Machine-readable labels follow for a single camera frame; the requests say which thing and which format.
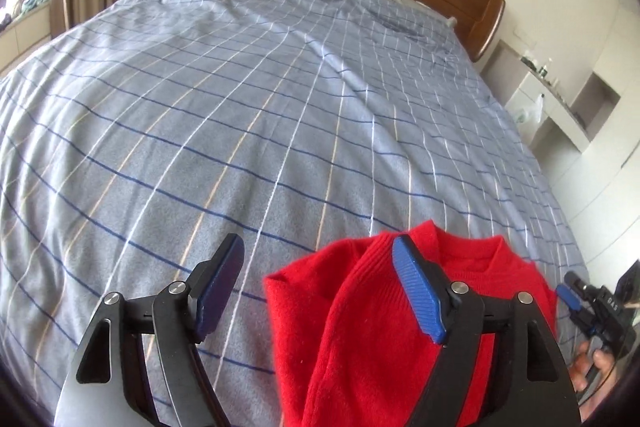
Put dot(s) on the blue-grey checked duvet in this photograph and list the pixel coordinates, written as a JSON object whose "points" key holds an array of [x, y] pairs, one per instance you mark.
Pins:
{"points": [[132, 144]]}

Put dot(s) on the white window bench cabinet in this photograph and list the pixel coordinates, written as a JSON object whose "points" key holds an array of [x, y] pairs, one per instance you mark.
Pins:
{"points": [[23, 37]]}

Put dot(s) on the red knit sweater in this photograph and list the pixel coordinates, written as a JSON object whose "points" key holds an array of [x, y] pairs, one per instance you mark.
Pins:
{"points": [[347, 348]]}

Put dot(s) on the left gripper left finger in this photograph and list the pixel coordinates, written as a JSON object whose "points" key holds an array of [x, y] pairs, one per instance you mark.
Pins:
{"points": [[108, 384]]}

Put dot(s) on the right hand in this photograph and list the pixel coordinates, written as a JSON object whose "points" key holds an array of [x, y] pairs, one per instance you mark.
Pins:
{"points": [[594, 373]]}

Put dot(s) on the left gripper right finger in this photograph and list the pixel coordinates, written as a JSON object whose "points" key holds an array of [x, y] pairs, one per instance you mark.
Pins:
{"points": [[528, 383]]}

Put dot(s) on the white desk unit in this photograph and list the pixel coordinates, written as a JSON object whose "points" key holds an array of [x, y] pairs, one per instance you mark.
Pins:
{"points": [[508, 78]]}

